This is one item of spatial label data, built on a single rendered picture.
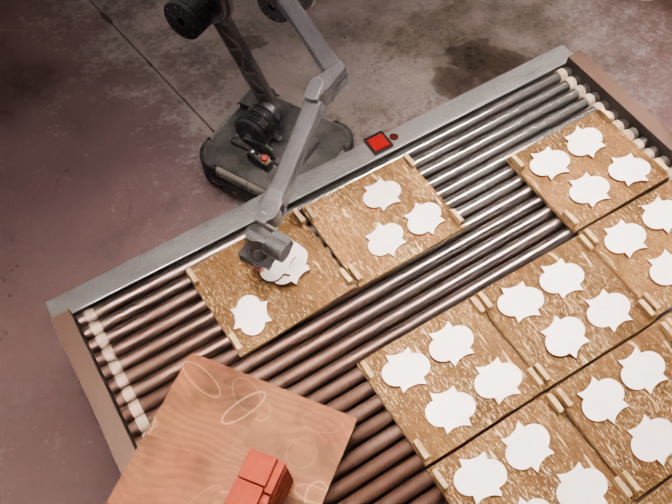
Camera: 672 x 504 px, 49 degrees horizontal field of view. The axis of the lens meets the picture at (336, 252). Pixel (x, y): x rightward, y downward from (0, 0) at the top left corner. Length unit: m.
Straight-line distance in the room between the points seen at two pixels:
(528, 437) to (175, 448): 0.94
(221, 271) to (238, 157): 1.23
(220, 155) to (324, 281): 1.37
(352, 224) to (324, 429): 0.72
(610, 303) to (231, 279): 1.15
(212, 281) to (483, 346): 0.85
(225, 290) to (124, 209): 1.51
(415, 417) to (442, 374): 0.15
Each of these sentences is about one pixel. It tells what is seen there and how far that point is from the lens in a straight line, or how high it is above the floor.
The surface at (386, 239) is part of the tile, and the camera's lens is 2.34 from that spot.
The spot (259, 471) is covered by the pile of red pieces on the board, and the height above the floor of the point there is 1.26.
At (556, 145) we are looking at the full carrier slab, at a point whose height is 0.94.
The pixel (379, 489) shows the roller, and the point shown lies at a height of 0.92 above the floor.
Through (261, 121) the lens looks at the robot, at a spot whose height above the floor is 0.41.
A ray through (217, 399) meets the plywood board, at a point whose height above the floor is 1.04.
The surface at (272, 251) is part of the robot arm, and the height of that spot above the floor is 1.26.
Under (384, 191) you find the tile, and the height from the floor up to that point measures 0.95.
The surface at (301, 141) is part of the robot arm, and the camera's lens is 2.05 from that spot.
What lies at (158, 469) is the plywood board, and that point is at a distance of 2.01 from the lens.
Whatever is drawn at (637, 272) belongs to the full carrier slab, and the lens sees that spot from 2.44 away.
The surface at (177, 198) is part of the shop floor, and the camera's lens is 3.69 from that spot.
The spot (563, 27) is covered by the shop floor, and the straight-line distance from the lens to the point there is 4.52.
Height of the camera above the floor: 2.92
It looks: 59 degrees down
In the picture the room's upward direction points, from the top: 3 degrees counter-clockwise
